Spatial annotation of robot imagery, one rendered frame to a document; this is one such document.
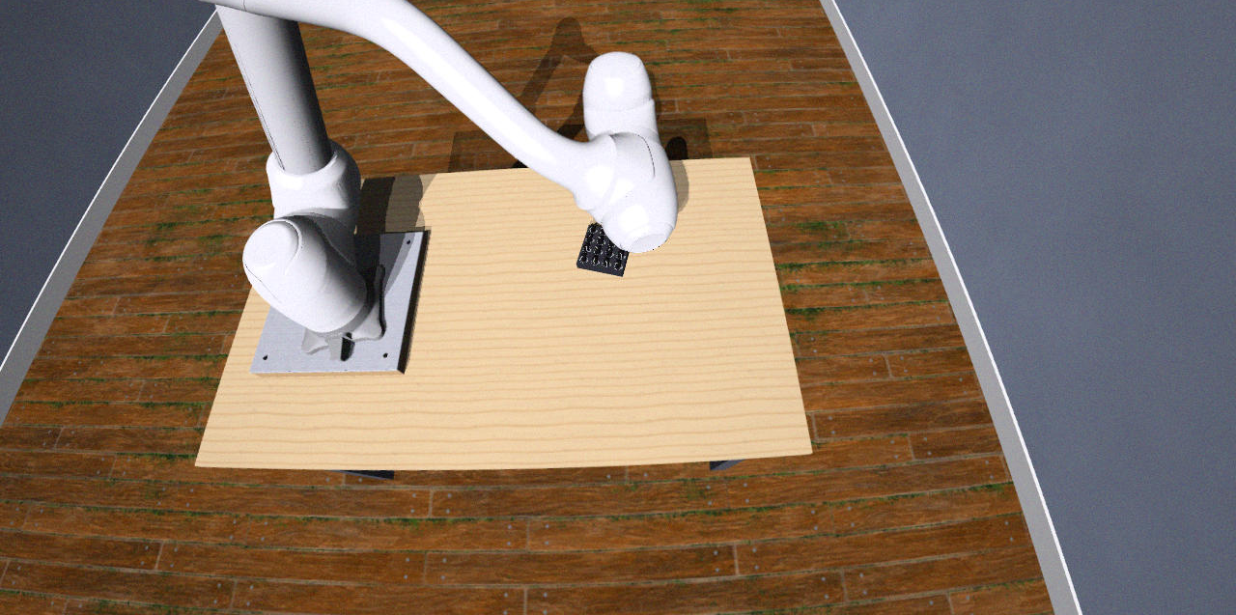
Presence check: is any black knob box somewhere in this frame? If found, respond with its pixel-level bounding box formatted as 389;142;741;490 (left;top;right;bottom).
576;225;630;277

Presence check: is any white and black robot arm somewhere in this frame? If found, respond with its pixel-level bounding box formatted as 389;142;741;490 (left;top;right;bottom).
199;0;679;364

